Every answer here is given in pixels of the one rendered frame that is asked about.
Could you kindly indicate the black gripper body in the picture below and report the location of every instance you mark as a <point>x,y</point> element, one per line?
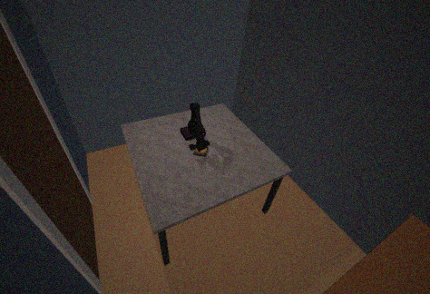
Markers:
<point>192,146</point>

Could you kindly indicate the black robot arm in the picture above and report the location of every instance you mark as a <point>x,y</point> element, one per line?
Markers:
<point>195,121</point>

